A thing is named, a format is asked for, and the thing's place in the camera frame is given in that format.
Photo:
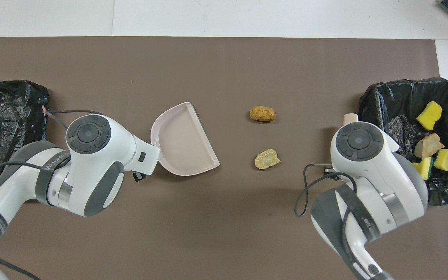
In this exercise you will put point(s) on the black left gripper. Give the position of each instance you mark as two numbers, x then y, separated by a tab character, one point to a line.
139	177

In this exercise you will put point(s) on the large yellow sponge piece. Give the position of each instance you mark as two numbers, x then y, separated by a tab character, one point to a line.
429	116

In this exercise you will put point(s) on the beige plastic dustpan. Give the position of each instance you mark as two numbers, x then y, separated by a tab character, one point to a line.
185	144

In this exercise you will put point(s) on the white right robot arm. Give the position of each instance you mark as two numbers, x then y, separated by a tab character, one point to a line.
360	144

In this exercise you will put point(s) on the brown table mat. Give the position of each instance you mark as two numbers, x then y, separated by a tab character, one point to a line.
224	70

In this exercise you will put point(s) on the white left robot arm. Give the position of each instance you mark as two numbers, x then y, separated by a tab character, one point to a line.
91	155

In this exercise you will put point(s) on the notched yellow sponge piece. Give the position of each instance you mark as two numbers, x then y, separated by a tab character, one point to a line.
424	167

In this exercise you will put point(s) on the black bag lined bin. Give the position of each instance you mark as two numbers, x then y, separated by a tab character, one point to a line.
403	109
6	109

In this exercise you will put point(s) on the pale cream chip piece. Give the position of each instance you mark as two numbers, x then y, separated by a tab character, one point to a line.
267	159

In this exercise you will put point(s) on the beige stone-like chunk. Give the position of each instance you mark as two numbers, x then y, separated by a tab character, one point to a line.
428	147

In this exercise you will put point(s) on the small yellow sponge piece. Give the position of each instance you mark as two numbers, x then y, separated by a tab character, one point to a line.
444	159

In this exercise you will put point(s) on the beige brush with black bristles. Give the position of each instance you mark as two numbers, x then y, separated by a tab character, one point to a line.
350	118

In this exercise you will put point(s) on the orange-brown nugget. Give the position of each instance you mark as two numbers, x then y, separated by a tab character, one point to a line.
263	114

